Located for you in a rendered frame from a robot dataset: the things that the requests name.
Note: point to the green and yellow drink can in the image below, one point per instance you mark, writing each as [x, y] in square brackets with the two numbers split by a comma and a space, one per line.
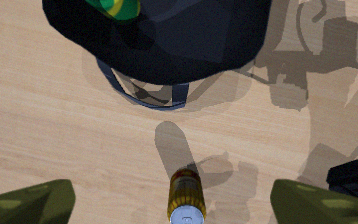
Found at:
[121, 12]

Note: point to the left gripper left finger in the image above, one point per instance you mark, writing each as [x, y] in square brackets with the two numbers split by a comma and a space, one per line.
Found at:
[51, 202]

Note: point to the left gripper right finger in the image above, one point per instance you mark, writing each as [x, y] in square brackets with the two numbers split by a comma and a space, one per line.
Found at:
[299, 203]

